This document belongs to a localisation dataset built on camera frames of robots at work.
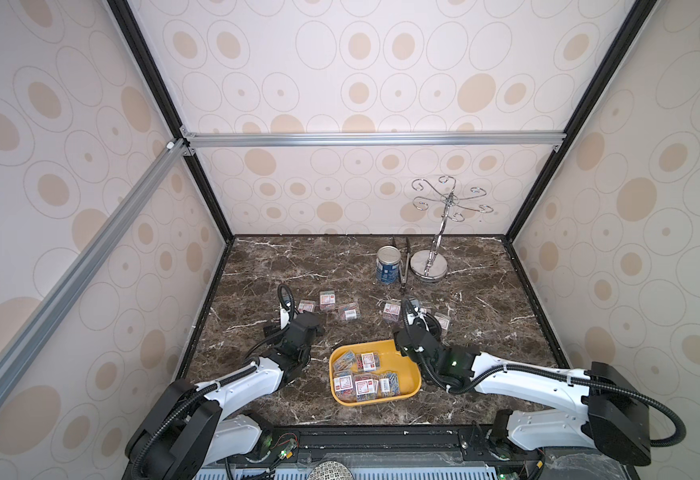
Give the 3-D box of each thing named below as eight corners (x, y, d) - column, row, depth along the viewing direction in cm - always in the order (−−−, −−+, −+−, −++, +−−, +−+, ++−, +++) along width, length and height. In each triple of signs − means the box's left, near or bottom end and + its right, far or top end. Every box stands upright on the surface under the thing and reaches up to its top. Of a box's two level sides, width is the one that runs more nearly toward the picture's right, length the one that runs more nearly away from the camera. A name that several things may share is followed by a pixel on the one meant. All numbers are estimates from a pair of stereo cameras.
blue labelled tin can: (376, 284, 107) (378, 266, 99) (375, 263, 113) (376, 245, 105) (398, 284, 107) (402, 266, 99) (396, 263, 113) (399, 245, 105)
